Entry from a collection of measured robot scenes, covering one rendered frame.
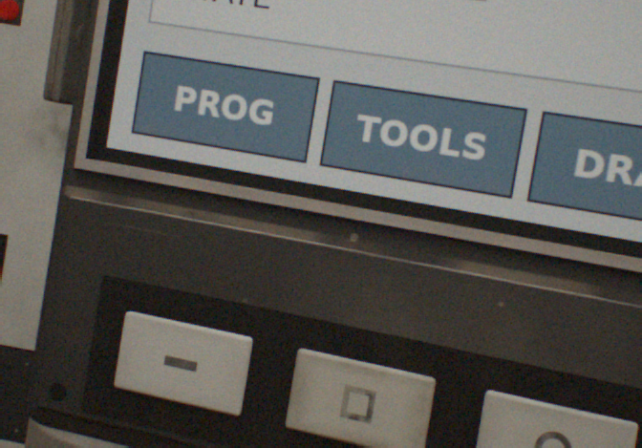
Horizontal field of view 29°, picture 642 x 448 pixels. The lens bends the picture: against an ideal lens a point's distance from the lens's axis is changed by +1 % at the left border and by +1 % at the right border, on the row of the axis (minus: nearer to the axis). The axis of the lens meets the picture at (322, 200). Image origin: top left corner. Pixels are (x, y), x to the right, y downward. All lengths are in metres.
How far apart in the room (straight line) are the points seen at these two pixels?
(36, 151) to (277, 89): 4.48
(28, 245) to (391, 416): 4.52
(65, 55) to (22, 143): 4.34
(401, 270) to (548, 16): 0.07
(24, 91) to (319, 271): 4.52
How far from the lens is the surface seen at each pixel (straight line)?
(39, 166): 4.80
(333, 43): 0.33
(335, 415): 0.33
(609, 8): 0.32
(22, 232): 4.83
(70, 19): 0.48
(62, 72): 0.48
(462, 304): 0.32
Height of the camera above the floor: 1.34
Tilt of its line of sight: 3 degrees down
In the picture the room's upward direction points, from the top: 9 degrees clockwise
